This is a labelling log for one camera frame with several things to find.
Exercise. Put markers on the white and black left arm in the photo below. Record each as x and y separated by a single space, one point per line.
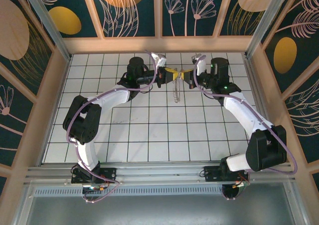
87 155

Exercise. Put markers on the flower wall art panel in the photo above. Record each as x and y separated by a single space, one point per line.
15 125
179 25

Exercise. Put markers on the feather and oval art panel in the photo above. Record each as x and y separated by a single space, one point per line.
285 55

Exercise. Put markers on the grey metal sheet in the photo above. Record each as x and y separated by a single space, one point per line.
159 210

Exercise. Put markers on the perforated metal strip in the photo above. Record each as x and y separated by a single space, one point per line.
149 191

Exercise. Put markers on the leaf wall art panel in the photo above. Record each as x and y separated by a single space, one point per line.
306 115

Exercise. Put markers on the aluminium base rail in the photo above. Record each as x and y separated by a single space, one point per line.
159 172

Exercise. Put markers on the orange oval wall art panel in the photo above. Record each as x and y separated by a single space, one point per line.
64 20

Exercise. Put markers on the aluminium corner post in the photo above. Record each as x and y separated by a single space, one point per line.
266 23
47 23

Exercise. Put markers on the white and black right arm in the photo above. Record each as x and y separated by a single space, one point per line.
246 115

